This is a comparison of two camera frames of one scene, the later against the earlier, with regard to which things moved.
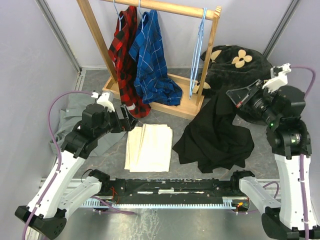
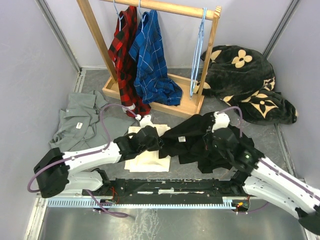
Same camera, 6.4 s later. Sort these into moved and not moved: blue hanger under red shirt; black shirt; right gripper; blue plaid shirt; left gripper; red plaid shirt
Moved: right gripper; left gripper; black shirt
Not moved: red plaid shirt; blue plaid shirt; blue hanger under red shirt
